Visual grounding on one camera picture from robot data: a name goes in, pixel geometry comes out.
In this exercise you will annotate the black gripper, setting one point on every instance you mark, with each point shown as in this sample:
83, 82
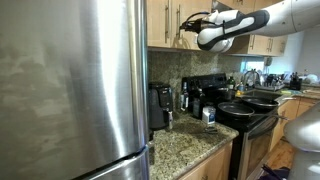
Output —
192, 25

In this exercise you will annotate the far lower wooden cabinets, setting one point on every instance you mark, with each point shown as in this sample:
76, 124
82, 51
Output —
291, 108

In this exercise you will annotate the far upper wooden cabinet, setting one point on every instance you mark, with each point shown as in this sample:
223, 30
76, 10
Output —
256, 45

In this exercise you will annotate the front black frying pan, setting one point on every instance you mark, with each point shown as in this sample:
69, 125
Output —
242, 112

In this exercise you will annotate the black pot on stove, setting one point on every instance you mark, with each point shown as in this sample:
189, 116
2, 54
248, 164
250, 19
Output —
223, 94

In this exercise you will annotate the scissors on counter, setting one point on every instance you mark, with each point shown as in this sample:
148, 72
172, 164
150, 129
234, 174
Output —
211, 130

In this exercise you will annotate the dark green glass bottle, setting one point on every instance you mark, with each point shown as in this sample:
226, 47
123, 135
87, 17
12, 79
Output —
198, 103

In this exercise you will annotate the lower wooden cabinet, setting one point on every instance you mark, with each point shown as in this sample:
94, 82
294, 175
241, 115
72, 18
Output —
215, 167

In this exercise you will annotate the cabinet door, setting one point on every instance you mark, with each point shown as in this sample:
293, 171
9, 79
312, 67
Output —
159, 23
184, 15

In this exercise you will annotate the white salt container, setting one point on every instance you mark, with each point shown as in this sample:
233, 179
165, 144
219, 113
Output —
208, 115

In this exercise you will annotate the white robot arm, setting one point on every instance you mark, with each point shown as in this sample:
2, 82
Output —
217, 30

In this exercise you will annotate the wooden cabinet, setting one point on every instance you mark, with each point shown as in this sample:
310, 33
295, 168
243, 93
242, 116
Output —
256, 45
215, 167

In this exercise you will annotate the stainless steel refrigerator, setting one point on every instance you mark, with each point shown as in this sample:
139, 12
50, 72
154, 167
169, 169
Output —
73, 90

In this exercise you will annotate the black frying pan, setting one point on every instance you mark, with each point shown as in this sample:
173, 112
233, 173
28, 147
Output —
260, 103
242, 112

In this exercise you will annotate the kitchen sink faucet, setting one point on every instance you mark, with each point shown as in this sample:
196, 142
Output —
251, 79

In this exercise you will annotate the black electric stove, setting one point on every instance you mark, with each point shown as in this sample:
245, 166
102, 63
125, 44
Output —
254, 117

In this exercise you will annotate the black air fryer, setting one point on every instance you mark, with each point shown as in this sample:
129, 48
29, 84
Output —
160, 105

